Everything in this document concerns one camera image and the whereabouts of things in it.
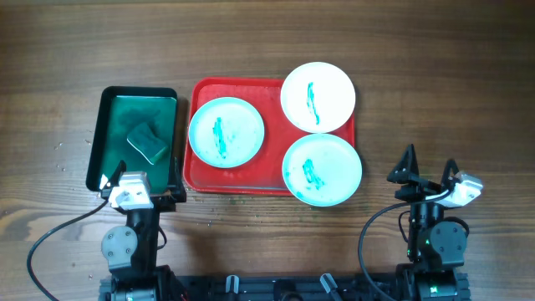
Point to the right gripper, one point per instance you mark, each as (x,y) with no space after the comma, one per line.
(420,187)

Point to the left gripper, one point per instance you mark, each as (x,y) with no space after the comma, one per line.
(166,203)

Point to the green scrubbing sponge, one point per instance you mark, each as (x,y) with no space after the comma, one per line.
(143,140)

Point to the light blue plate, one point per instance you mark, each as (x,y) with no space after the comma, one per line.
(322,170)
(226,132)

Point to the light blue plate bottom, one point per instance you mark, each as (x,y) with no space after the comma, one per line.
(322,170)

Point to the white plate top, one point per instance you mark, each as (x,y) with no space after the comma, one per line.
(318,97)

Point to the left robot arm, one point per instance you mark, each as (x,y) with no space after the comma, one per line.
(131,250)

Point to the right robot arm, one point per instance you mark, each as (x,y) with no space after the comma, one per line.
(436,244)

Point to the black tray with green water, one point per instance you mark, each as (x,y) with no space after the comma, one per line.
(121,110)

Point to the red plastic tray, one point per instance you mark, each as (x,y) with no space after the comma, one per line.
(262,175)

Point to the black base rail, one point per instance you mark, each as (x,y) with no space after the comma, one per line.
(325,287)

